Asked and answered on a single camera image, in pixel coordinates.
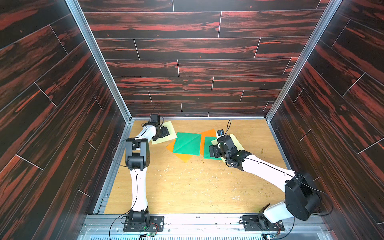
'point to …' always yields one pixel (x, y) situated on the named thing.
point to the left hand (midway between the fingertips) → (164, 134)
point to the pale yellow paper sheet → (171, 136)
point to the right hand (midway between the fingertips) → (220, 144)
